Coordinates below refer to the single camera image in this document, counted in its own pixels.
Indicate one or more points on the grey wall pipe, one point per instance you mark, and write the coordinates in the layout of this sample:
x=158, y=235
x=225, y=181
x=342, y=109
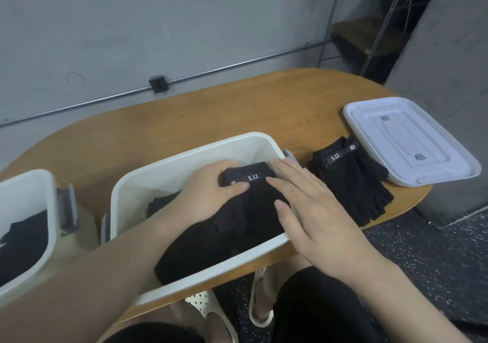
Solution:
x=91, y=103

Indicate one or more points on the white flat tray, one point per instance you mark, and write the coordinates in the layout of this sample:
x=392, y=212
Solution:
x=412, y=141

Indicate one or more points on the person's left white shoe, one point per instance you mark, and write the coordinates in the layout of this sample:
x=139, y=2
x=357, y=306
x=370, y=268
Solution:
x=210, y=312

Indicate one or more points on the stack of black gloves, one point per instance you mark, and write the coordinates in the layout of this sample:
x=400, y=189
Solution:
x=4, y=244

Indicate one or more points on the person's right white shoe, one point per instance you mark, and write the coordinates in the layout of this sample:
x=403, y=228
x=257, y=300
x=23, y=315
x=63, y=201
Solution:
x=259, y=301

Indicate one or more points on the metal rack frame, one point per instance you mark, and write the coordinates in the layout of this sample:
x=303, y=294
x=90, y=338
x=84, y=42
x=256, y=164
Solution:
x=381, y=26

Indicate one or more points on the person's right hand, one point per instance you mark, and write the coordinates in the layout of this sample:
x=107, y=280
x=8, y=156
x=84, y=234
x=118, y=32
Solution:
x=328, y=232

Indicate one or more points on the person's left forearm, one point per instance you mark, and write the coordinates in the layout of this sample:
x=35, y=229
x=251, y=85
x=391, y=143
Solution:
x=84, y=285

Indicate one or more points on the pile of black gloves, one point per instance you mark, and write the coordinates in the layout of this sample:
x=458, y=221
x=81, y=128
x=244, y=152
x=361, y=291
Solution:
x=4, y=255

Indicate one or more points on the person's white shoe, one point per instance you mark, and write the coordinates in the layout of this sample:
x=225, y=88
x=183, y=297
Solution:
x=210, y=312
x=259, y=301

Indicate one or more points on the person's black shorts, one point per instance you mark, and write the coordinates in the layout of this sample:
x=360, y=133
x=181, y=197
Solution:
x=320, y=312

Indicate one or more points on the person's left hand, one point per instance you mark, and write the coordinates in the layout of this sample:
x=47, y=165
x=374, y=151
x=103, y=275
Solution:
x=206, y=194

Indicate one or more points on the white plastic bin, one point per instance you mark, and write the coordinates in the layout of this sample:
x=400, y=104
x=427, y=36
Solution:
x=152, y=175
x=30, y=186

